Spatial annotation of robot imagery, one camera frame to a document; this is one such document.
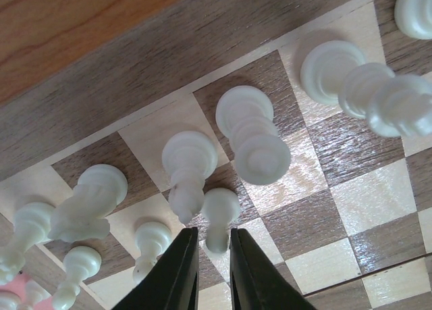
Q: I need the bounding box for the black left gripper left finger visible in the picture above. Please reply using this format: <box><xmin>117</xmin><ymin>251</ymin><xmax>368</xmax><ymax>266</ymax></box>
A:
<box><xmin>115</xmin><ymin>227</ymin><xmax>199</xmax><ymax>309</ymax></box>

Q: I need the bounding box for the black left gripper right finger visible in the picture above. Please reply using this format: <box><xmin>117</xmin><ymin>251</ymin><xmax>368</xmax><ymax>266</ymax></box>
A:
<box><xmin>229</xmin><ymin>228</ymin><xmax>315</xmax><ymax>309</ymax></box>

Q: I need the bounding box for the white chess knight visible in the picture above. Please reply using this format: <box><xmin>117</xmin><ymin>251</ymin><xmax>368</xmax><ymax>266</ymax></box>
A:
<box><xmin>48</xmin><ymin>164</ymin><xmax>128</xmax><ymax>243</ymax></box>

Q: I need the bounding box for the white chess bishop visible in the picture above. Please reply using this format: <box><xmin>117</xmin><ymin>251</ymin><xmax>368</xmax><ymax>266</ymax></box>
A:
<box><xmin>162</xmin><ymin>130</ymin><xmax>218</xmax><ymax>225</ymax></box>
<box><xmin>394</xmin><ymin>0</ymin><xmax>431</xmax><ymax>40</ymax></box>

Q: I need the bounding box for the white chess queen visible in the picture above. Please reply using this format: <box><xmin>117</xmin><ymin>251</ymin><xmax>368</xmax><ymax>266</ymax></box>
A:
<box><xmin>215</xmin><ymin>85</ymin><xmax>291</xmax><ymax>186</ymax></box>

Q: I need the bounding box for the white chess king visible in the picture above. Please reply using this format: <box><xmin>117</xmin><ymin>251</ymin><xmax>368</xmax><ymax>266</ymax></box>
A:
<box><xmin>300</xmin><ymin>41</ymin><xmax>431</xmax><ymax>137</ymax></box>

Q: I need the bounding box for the wooden chess board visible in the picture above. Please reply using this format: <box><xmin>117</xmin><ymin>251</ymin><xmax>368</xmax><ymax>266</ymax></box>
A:
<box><xmin>1</xmin><ymin>0</ymin><xmax>431</xmax><ymax>309</ymax></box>

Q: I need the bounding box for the pink plastic tray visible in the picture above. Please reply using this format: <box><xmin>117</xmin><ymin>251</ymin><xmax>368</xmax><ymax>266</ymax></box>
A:
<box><xmin>1</xmin><ymin>274</ymin><xmax>53</xmax><ymax>310</ymax></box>

